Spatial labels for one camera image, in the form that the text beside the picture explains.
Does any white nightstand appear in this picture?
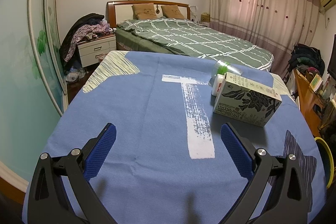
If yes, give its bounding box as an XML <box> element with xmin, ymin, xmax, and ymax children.
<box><xmin>77</xmin><ymin>34</ymin><xmax>116</xmax><ymax>68</ymax></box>

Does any blue patterned table cloth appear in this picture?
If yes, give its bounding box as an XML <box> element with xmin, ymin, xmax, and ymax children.
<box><xmin>44</xmin><ymin>52</ymin><xmax>326</xmax><ymax>223</ymax></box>

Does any right brown pillow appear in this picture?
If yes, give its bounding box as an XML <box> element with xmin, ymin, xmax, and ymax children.
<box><xmin>161</xmin><ymin>5</ymin><xmax>185</xmax><ymax>19</ymax></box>

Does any wooden desk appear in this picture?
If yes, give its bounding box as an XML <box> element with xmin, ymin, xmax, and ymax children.
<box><xmin>293</xmin><ymin>69</ymin><xmax>323</xmax><ymax>137</ymax></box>

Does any small bottle with green cap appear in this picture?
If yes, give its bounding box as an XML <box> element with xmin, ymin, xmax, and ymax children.
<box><xmin>210</xmin><ymin>60</ymin><xmax>242</xmax><ymax>96</ymax></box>

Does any pile of clothes on nightstand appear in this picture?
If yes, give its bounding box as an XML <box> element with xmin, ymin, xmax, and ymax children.
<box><xmin>59</xmin><ymin>13</ymin><xmax>106</xmax><ymax>63</ymax></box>

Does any left brown pillow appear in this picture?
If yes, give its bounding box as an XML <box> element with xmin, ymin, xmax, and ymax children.
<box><xmin>132</xmin><ymin>3</ymin><xmax>157</xmax><ymax>20</ymax></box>

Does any sliding wardrobe door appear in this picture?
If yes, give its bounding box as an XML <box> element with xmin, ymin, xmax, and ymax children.
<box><xmin>1</xmin><ymin>0</ymin><xmax>65</xmax><ymax>180</ymax></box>

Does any green checkered bed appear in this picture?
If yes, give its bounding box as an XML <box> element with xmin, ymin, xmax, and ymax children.
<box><xmin>116</xmin><ymin>17</ymin><xmax>274</xmax><ymax>71</ymax></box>

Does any wooden headboard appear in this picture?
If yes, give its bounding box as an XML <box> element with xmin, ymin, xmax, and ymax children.
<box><xmin>106</xmin><ymin>0</ymin><xmax>191</xmax><ymax>28</ymax></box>

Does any yellow rimmed trash bin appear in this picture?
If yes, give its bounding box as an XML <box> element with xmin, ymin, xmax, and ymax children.
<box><xmin>314</xmin><ymin>137</ymin><xmax>334</xmax><ymax>189</ymax></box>

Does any brown pillow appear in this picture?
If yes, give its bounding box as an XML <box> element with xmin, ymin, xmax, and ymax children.
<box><xmin>132</xmin><ymin>3</ymin><xmax>157</xmax><ymax>20</ymax></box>
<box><xmin>161</xmin><ymin>5</ymin><xmax>185</xmax><ymax>19</ymax></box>

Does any floral tea box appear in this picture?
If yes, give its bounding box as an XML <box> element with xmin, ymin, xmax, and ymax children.
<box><xmin>213</xmin><ymin>72</ymin><xmax>282</xmax><ymax>127</ymax></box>

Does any dark clothes pile on desk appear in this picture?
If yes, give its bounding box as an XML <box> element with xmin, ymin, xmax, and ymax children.
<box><xmin>287</xmin><ymin>43</ymin><xmax>325</xmax><ymax>76</ymax></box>

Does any red bin by nightstand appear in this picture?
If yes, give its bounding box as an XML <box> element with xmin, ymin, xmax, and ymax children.
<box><xmin>95</xmin><ymin>53</ymin><xmax>107</xmax><ymax>63</ymax></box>

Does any pink striped curtain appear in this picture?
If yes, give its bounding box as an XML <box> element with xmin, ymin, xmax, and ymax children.
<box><xmin>210</xmin><ymin>0</ymin><xmax>321</xmax><ymax>76</ymax></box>

